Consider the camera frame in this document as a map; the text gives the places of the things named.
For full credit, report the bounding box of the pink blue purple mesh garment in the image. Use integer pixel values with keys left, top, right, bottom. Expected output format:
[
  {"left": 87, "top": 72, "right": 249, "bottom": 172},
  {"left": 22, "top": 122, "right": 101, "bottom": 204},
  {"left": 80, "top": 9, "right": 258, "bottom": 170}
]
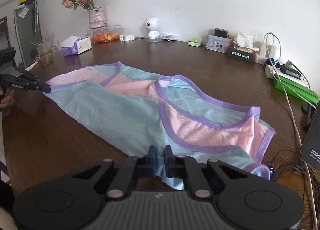
[{"left": 48, "top": 62, "right": 275, "bottom": 190}]

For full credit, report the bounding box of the person's left hand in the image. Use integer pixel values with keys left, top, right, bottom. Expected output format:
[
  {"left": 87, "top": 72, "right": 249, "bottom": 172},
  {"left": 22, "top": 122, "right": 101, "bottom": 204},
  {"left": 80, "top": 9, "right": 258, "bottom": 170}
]
[{"left": 0, "top": 90, "right": 15, "bottom": 109}]

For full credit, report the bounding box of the dark brown door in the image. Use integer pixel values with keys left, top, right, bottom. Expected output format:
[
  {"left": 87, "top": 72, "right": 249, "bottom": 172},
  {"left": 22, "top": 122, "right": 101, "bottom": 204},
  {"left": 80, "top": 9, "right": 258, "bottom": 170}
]
[{"left": 0, "top": 17, "right": 11, "bottom": 50}]

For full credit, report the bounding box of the glass cup with sticks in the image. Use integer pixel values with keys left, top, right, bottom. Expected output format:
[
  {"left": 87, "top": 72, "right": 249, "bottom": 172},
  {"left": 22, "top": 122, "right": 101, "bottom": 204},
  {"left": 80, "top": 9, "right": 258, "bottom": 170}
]
[{"left": 31, "top": 31, "right": 57, "bottom": 65}]

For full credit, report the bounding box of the purple white tissue pack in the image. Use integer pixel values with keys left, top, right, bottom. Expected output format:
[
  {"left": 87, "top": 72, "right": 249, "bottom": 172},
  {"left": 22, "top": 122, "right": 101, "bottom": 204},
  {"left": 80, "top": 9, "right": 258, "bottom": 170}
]
[{"left": 60, "top": 36, "right": 92, "bottom": 56}]

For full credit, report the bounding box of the grey refrigerator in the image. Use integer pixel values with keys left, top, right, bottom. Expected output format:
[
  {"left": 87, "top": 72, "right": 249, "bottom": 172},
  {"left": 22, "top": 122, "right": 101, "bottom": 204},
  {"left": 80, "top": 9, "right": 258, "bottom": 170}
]
[{"left": 14, "top": 0, "right": 42, "bottom": 68}]

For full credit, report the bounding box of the clear box of oranges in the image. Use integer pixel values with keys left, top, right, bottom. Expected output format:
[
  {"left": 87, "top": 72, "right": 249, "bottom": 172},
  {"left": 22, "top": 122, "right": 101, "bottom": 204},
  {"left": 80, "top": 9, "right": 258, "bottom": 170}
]
[{"left": 86, "top": 25, "right": 124, "bottom": 44}]

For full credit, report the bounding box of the glass vase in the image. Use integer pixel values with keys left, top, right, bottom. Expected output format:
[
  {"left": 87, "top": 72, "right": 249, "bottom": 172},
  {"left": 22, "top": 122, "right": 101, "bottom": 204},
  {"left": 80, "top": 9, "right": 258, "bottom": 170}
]
[{"left": 88, "top": 7, "right": 107, "bottom": 29}]

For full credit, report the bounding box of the small green white box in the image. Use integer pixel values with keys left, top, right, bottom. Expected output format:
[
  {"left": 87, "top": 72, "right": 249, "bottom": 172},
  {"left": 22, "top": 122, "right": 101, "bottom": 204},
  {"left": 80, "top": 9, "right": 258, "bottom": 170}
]
[{"left": 188, "top": 40, "right": 202, "bottom": 48}]

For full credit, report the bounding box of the white small device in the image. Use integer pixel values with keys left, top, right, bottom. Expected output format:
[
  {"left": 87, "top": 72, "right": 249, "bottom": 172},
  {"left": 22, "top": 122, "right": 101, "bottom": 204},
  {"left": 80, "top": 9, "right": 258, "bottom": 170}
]
[{"left": 160, "top": 34, "right": 179, "bottom": 41}]

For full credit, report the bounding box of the white printed tin box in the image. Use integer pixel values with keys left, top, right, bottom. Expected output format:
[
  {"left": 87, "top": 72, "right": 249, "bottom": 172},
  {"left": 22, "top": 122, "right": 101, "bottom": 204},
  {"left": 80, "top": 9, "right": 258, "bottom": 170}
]
[{"left": 205, "top": 35, "right": 233, "bottom": 54}]

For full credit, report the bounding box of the white round-head robot toy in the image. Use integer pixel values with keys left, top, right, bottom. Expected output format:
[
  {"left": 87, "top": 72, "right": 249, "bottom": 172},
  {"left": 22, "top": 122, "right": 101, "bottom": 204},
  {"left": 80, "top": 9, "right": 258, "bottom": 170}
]
[{"left": 144, "top": 16, "right": 162, "bottom": 42}]

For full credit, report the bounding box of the dark green tissue box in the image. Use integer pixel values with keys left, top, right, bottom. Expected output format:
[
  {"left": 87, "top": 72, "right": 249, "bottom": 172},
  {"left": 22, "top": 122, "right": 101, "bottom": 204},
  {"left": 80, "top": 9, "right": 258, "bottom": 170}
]
[{"left": 227, "top": 31, "right": 260, "bottom": 63}]

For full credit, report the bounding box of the white power strip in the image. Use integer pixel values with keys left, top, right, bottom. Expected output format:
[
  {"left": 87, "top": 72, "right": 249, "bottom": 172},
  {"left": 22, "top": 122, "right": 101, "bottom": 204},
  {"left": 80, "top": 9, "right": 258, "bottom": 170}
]
[{"left": 264, "top": 64, "right": 308, "bottom": 87}]

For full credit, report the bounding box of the black small box on tin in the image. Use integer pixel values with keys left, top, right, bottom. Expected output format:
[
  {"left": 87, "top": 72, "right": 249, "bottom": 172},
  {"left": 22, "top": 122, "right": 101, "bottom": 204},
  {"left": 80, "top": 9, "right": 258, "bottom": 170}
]
[{"left": 214, "top": 28, "right": 228, "bottom": 38}]

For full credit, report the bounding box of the green flat box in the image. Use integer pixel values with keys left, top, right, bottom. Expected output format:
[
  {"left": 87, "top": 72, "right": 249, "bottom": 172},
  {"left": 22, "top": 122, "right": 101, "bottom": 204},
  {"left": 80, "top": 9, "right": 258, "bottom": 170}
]
[{"left": 273, "top": 74, "right": 319, "bottom": 105}]

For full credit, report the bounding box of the white usb charger plug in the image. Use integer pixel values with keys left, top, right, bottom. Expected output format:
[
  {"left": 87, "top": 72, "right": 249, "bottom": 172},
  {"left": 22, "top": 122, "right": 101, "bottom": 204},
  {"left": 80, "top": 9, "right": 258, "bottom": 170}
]
[{"left": 255, "top": 42, "right": 277, "bottom": 64}]

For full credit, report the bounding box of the black cable bundle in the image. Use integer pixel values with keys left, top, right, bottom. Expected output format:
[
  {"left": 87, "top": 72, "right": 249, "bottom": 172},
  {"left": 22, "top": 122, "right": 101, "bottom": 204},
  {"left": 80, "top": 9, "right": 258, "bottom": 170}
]
[{"left": 268, "top": 148, "right": 320, "bottom": 230}]

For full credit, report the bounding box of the black wireless charger stand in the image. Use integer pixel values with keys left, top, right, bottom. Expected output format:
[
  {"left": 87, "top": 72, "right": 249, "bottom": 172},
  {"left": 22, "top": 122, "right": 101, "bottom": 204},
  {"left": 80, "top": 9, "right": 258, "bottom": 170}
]
[{"left": 300, "top": 103, "right": 320, "bottom": 171}]

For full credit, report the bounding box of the white charging cable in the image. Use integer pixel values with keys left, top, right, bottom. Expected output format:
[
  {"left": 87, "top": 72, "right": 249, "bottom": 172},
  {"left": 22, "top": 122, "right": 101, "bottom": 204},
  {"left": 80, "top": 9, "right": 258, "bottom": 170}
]
[{"left": 263, "top": 31, "right": 320, "bottom": 230}]

